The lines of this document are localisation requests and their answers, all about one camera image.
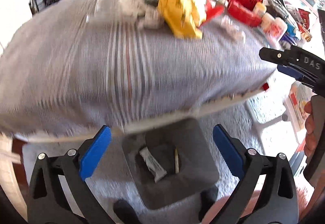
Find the person's right black sock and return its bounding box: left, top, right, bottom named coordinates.
left=198, top=185, right=219, bottom=222

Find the grey plaid tablecloth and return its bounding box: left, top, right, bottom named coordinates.
left=1, top=0, right=275, bottom=136

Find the person's left black sock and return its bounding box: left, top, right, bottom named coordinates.
left=113, top=199, right=141, bottom=224

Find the white wrapper in bin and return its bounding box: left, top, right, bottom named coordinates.
left=139, top=147, right=167, bottom=183

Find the dark grey trash bin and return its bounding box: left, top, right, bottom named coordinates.
left=122, top=118, right=219, bottom=210

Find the person's black sock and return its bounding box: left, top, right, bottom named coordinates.
left=198, top=185, right=219, bottom=222
left=113, top=199, right=141, bottom=224

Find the fluffy grey rug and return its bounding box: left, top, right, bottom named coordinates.
left=21, top=100, right=266, bottom=224

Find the person's right hand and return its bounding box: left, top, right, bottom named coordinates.
left=304, top=101, right=317, bottom=157

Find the yellow snack wrapper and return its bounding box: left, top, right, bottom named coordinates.
left=158, top=0, right=207, bottom=39

